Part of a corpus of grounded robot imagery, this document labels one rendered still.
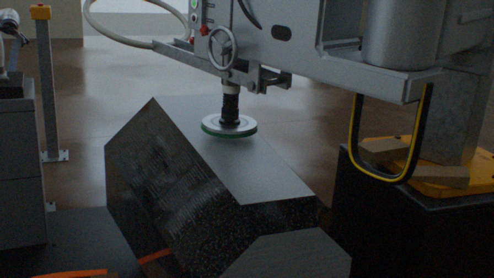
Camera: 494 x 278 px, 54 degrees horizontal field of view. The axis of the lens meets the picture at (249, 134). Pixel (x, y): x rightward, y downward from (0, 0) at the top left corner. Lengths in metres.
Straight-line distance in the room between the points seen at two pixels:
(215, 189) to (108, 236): 1.34
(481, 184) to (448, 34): 0.68
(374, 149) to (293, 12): 0.69
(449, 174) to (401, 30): 0.72
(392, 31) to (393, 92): 0.15
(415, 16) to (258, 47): 0.52
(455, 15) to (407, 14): 0.22
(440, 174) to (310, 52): 0.70
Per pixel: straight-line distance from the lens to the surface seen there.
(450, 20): 1.41
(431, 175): 1.82
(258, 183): 1.52
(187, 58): 1.92
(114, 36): 2.12
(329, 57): 1.38
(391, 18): 1.26
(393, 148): 1.94
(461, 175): 1.82
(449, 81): 1.92
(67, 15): 8.50
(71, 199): 3.21
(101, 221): 2.92
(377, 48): 1.28
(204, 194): 1.55
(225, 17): 1.65
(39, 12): 3.50
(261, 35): 1.54
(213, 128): 1.79
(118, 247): 2.68
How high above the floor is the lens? 1.50
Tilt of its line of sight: 21 degrees down
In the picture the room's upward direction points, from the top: 4 degrees clockwise
